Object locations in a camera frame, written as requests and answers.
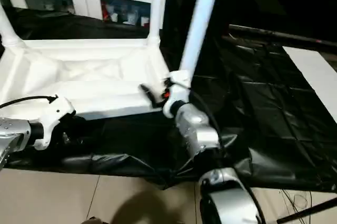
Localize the black flat screen television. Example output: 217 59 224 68
228 0 337 49

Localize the grey robot lower body part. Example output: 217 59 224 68
83 216 104 224

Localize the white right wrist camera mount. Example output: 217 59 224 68
162 70 192 119

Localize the black plastic mat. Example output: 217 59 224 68
0 5 337 192

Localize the white plastic table top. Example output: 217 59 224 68
0 38 171 121

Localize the black metal table leg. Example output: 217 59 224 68
275 199 337 224

